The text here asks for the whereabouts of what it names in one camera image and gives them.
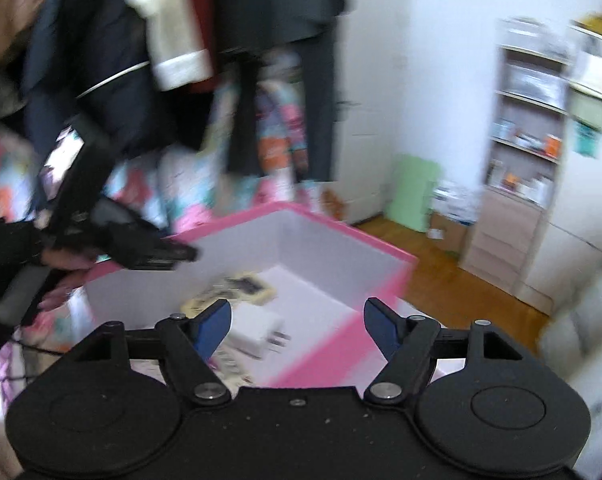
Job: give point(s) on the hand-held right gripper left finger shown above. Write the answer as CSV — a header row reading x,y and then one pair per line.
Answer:
x,y
214,327

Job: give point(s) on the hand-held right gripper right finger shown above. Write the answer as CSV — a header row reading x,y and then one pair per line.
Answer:
x,y
381,331

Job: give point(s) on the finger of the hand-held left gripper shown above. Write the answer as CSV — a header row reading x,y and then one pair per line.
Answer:
x,y
156,250

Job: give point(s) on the white charger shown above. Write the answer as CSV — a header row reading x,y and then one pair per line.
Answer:
x,y
255,335

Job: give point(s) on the cream remote control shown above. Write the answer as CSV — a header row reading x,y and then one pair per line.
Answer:
x,y
243,287

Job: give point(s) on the pink cardboard box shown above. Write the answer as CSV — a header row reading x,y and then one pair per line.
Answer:
x,y
331,280

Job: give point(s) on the person's left hand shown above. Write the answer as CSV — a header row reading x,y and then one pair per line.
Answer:
x,y
63,260

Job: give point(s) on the floral quilt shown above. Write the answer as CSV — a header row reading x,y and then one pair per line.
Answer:
x,y
191,175

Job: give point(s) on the small cardboard box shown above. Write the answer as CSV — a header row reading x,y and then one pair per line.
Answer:
x,y
448,232

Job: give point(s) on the black jacket with white piping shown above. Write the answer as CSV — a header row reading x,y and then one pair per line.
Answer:
x,y
81,75

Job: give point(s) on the green folding chair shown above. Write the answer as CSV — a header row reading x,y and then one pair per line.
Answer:
x,y
411,192

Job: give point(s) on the cream fleece-lined coat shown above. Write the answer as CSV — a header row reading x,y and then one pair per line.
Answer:
x,y
168,25

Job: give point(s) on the red garment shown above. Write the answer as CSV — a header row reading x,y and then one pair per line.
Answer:
x,y
201,15

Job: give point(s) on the wooden shelf unit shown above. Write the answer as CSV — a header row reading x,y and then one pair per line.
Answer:
x,y
518,160

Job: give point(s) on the white door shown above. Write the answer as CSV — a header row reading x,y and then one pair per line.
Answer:
x,y
363,110

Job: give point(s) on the black hanging coat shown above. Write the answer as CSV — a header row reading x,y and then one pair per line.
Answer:
x,y
281,50

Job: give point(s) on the orange pill bottle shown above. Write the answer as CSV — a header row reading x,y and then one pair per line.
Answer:
x,y
553,146

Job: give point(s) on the teal card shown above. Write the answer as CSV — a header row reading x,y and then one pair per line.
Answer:
x,y
587,139

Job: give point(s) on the green hanging pouch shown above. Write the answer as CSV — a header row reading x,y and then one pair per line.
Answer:
x,y
591,112

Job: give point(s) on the white tote bag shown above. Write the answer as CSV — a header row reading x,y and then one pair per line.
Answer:
x,y
593,75

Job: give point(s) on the clear plastic storage box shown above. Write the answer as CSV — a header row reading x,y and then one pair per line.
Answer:
x,y
533,35

